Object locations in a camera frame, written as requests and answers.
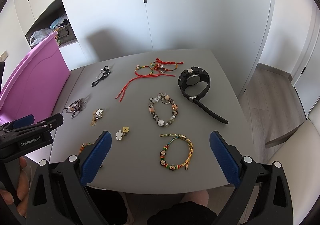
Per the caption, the person's left hand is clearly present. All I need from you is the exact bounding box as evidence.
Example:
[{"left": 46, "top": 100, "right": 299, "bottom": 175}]
[{"left": 1, "top": 157, "right": 29, "bottom": 218}]

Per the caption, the grey bead bracelet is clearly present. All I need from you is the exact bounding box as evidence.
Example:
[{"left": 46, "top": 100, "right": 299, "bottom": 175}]
[{"left": 149, "top": 92, "right": 180, "bottom": 127}]

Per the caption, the wall power socket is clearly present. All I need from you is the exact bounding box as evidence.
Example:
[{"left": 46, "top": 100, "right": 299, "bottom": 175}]
[{"left": 0, "top": 51, "right": 8, "bottom": 62}]

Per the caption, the red cord charm bracelet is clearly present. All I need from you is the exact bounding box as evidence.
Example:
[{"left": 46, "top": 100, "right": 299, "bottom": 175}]
[{"left": 150, "top": 57, "right": 185, "bottom": 74}]

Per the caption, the gold chain white flower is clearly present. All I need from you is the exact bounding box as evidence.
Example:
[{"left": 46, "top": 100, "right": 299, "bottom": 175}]
[{"left": 91, "top": 108, "right": 103, "bottom": 126}]

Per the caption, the multicolour woven face bracelet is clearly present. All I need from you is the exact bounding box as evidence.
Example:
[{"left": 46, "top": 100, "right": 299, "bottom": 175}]
[{"left": 159, "top": 133, "right": 194, "bottom": 171}]

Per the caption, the red cord rainbow bracelet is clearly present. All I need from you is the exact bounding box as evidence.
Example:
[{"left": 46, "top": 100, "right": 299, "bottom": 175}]
[{"left": 115, "top": 64, "right": 176, "bottom": 102}]

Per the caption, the black wrist watch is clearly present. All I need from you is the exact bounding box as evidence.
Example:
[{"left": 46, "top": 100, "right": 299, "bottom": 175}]
[{"left": 177, "top": 67, "right": 228, "bottom": 125}]

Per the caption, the small woven bracelet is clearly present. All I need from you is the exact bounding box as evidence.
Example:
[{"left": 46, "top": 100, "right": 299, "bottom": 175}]
[{"left": 79, "top": 142, "right": 93, "bottom": 155}]

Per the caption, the black storage case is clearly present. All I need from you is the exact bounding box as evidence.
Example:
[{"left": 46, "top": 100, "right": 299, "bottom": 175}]
[{"left": 57, "top": 25, "right": 76, "bottom": 44}]

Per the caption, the pink plastic bin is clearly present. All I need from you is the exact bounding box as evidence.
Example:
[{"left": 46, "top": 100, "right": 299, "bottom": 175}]
[{"left": 1, "top": 32, "right": 70, "bottom": 124}]

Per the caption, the brown leather cord necklace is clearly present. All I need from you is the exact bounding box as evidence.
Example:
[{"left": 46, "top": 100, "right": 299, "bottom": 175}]
[{"left": 64, "top": 97, "right": 87, "bottom": 119}]

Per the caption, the white flower bear charm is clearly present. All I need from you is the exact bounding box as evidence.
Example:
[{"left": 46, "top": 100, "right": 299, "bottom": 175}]
[{"left": 116, "top": 126, "right": 130, "bottom": 141}]

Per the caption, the black cord necklace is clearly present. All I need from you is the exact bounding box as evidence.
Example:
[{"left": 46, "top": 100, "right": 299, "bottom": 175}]
[{"left": 91, "top": 65, "right": 112, "bottom": 88}]

